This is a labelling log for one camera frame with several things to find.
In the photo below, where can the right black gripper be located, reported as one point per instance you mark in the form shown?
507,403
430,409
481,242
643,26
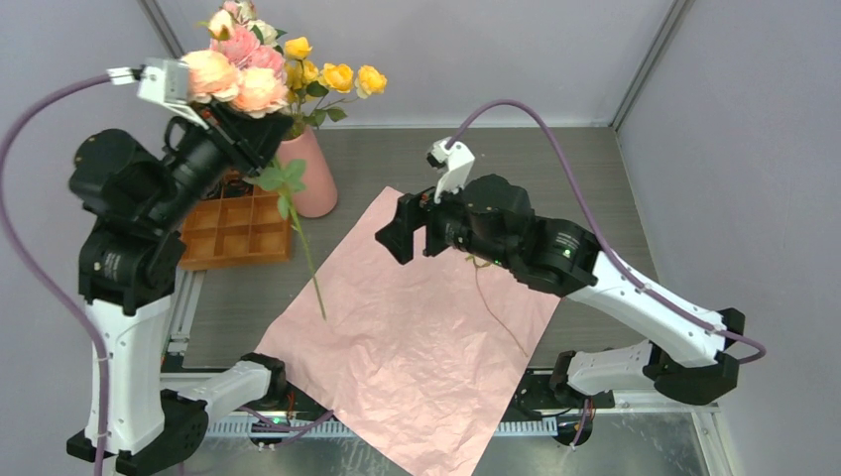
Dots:
414,211

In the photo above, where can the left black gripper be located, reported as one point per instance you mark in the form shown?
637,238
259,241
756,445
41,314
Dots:
249,141

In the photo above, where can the peach rose stem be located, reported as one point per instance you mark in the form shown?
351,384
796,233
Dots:
257,92

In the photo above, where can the small bud thin stem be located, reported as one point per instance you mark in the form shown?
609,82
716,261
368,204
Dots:
495,309

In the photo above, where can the pink rose stem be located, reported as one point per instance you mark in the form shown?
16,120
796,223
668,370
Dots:
239,45

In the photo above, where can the white rose stem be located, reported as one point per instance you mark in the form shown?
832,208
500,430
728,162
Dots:
247,16

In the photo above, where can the purple and pink wrapping paper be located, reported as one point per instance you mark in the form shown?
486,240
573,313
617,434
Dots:
408,358

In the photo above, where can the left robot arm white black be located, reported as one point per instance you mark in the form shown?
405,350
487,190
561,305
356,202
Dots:
127,277

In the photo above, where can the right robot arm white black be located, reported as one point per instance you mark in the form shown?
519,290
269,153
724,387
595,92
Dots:
684,354

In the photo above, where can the pink cylindrical vase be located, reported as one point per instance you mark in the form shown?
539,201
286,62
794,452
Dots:
320,194

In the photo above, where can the orange compartment tray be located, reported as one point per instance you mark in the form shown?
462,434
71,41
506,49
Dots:
235,224

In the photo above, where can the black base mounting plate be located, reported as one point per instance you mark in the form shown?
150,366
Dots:
538,395

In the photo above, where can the small green-lit circuit board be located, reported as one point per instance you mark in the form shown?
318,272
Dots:
269,424

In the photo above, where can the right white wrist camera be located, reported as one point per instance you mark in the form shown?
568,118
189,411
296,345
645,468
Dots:
453,164

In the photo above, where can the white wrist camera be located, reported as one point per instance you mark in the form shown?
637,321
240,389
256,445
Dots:
453,164
163,82

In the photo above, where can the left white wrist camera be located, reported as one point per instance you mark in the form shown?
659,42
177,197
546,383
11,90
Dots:
163,82

